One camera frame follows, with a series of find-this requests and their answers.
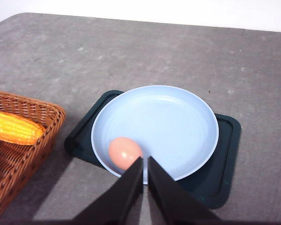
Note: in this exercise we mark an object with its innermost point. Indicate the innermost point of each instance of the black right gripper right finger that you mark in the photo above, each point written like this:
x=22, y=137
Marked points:
x=171, y=204

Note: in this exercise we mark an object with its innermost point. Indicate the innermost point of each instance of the pink brown egg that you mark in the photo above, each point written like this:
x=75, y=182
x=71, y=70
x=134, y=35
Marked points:
x=123, y=152

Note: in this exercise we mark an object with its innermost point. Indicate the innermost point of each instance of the black rectangular tray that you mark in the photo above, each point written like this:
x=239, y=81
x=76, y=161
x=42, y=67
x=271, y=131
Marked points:
x=215, y=184

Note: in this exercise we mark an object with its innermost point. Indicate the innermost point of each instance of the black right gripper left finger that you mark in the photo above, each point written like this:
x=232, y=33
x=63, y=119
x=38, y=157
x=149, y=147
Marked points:
x=120, y=204

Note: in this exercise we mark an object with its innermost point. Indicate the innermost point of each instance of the blue round plate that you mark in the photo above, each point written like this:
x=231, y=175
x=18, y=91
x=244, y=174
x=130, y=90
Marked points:
x=171, y=126

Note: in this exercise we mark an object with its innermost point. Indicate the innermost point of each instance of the yellow toy corn cob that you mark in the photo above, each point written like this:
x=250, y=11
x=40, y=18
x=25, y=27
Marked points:
x=16, y=130

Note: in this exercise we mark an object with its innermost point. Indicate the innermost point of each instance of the brown wicker basket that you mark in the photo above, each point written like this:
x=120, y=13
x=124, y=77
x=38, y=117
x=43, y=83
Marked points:
x=20, y=163

